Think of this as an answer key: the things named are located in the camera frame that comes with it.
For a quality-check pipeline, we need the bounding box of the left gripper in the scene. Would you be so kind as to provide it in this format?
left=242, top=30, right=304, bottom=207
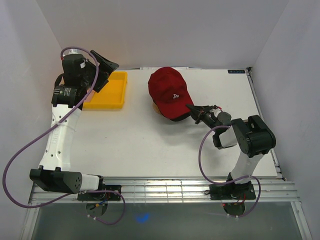
left=80, top=50, right=119, bottom=93

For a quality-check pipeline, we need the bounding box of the aluminium rail frame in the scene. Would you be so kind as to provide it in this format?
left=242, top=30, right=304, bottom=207
left=21, top=68, right=312, bottom=240

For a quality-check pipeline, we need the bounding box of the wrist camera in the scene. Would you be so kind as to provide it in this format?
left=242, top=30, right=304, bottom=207
left=212, top=105, right=223, bottom=112
left=60, top=48, right=80, bottom=60

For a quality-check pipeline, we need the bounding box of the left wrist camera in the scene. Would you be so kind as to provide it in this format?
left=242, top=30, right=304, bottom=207
left=60, top=48, right=80, bottom=60

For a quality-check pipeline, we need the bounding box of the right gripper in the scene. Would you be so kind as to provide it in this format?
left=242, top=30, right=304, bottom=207
left=185, top=104, right=220, bottom=134

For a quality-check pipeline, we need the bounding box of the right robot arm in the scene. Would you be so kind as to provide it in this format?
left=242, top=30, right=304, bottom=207
left=186, top=104, right=276, bottom=199

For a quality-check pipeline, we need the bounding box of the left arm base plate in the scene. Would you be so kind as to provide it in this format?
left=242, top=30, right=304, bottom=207
left=77, top=184, right=122, bottom=202

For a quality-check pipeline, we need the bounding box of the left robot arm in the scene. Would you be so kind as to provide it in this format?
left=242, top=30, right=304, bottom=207
left=29, top=50, right=119, bottom=200

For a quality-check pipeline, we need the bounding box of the black NY cap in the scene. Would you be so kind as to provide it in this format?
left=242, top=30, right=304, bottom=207
left=169, top=112, right=190, bottom=122

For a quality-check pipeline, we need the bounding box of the yellow plastic tray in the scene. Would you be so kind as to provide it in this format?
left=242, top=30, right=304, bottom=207
left=83, top=71, right=128, bottom=111

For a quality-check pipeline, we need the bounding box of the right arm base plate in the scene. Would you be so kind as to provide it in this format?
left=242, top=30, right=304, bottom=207
left=208, top=182, right=256, bottom=200

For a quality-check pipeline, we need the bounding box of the wooden hat stand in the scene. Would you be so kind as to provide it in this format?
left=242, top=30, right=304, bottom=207
left=152, top=102, right=162, bottom=115

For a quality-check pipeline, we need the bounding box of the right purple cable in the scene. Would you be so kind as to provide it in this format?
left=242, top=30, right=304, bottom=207
left=198, top=124, right=261, bottom=218

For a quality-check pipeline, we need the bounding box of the red LA cap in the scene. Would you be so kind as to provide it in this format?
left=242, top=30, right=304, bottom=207
left=148, top=66, right=194, bottom=119

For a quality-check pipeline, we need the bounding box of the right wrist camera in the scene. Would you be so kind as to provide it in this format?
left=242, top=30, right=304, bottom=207
left=212, top=105, right=223, bottom=112

